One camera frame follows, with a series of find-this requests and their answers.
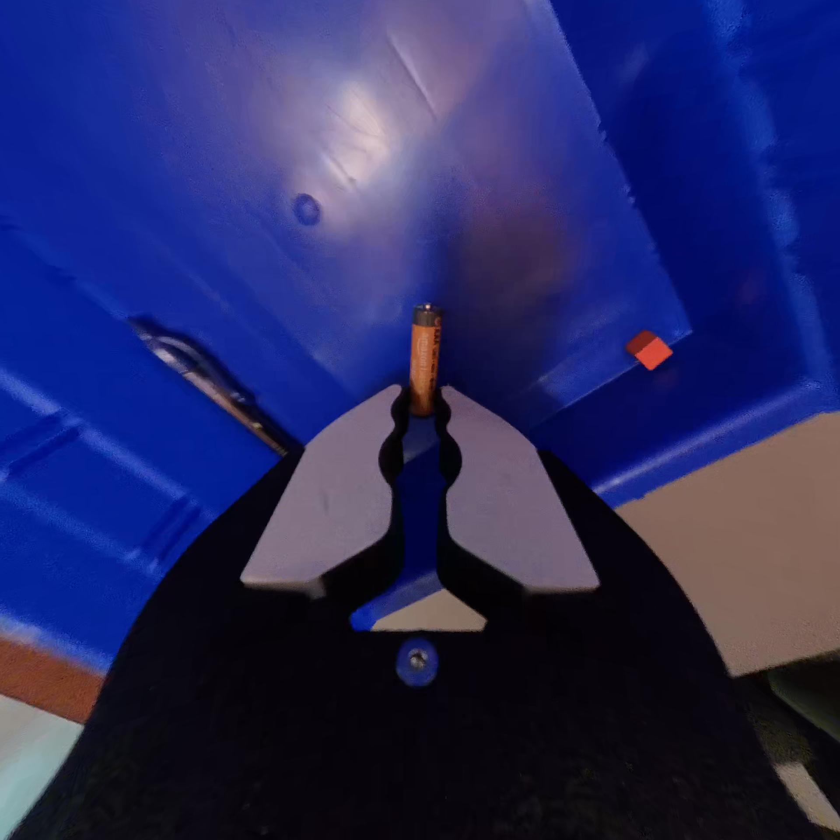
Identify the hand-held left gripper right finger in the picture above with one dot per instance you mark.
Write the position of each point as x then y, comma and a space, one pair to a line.
518, 518

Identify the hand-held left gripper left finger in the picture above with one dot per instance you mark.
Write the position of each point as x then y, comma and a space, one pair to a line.
321, 512

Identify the small orange piece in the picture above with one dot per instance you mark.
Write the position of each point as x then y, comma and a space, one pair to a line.
425, 361

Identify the blue storage bin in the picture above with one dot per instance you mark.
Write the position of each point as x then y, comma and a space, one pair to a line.
197, 131

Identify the small red cube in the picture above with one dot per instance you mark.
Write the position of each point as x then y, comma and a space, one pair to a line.
649, 350

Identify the white office desk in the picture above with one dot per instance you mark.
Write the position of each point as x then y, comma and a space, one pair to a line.
39, 682

